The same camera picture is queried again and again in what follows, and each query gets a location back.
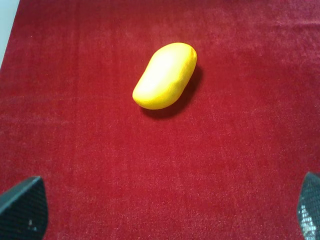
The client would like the red velvet tablecloth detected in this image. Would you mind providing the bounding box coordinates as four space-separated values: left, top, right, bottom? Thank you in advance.
0 0 320 240

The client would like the yellow mango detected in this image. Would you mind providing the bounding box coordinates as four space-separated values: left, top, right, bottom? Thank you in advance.
132 42 198 110

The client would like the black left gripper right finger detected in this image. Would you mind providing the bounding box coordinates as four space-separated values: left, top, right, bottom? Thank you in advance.
296 172 320 240

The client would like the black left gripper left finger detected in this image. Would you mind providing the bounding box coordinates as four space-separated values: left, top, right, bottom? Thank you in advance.
0 176 49 240

